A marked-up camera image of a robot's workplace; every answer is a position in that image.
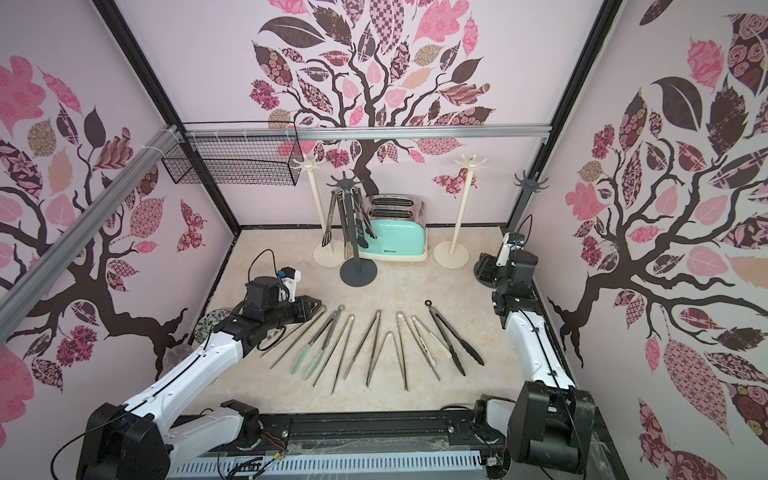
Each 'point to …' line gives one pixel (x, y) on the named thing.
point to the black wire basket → (241, 153)
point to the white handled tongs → (435, 339)
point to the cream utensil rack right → (451, 254)
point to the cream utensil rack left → (329, 253)
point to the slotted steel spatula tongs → (328, 236)
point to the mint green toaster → (398, 222)
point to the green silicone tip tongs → (331, 321)
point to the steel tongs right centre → (400, 319)
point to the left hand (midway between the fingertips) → (320, 309)
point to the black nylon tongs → (454, 353)
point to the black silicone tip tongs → (363, 221)
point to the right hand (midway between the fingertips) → (496, 253)
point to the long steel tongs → (351, 320)
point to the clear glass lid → (176, 353)
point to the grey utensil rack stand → (356, 271)
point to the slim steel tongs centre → (378, 313)
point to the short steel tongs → (390, 333)
